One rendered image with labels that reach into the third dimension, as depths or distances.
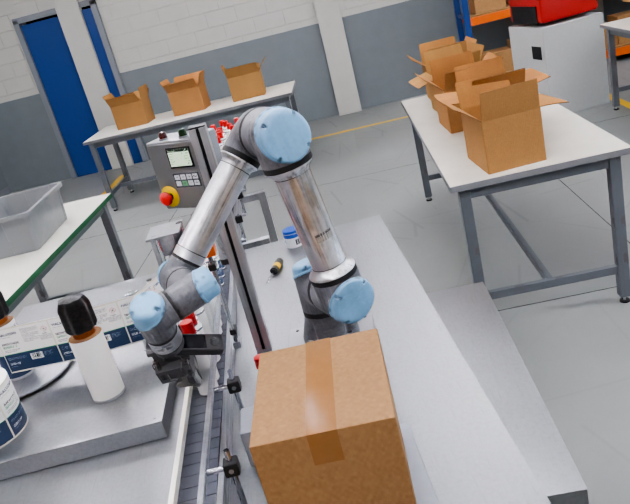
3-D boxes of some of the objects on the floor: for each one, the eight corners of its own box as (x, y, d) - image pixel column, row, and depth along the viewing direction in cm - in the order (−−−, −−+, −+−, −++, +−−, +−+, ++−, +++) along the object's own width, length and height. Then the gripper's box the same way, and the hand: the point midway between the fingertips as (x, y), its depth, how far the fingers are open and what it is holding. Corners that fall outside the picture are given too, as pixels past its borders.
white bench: (49, 321, 491) (4, 217, 462) (150, 300, 483) (111, 192, 454) (-106, 518, 315) (-194, 369, 286) (49, 489, 307) (-26, 333, 278)
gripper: (144, 330, 159) (173, 374, 176) (146, 364, 154) (176, 406, 170) (180, 321, 159) (206, 366, 176) (184, 354, 154) (210, 397, 170)
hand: (201, 380), depth 172 cm, fingers closed, pressing on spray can
